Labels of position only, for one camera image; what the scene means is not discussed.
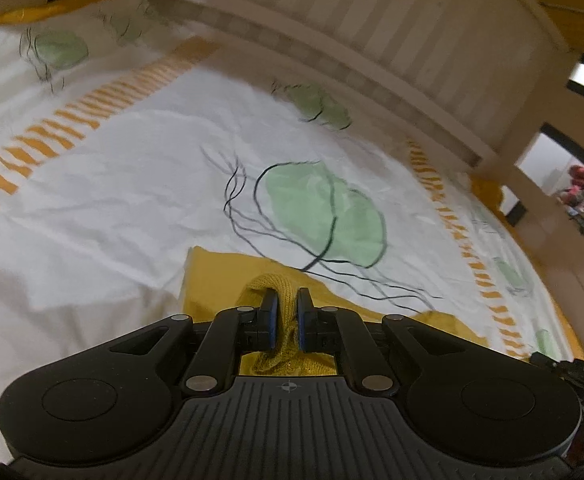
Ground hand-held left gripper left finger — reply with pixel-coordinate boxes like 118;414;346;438
106;289;279;397

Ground yellow knit sweater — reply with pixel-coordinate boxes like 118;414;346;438
182;246;489;377

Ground white leaf-print blanket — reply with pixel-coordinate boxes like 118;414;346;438
0;0;584;462

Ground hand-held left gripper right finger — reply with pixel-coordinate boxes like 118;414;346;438
296;287;472;395

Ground wooden bed frame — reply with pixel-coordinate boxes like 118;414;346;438
0;0;584;358

